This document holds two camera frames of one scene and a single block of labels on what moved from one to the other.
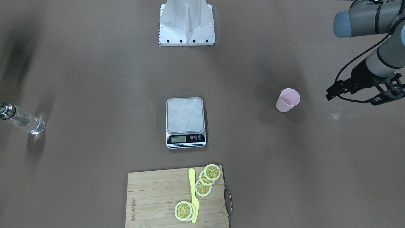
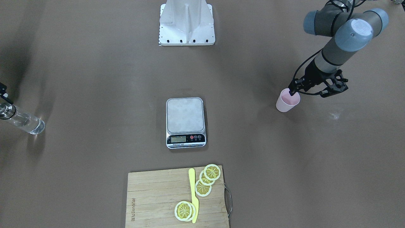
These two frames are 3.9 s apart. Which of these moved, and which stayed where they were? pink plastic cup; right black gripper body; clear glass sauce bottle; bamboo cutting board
Moved: right black gripper body
Stayed: clear glass sauce bottle; bamboo cutting board; pink plastic cup
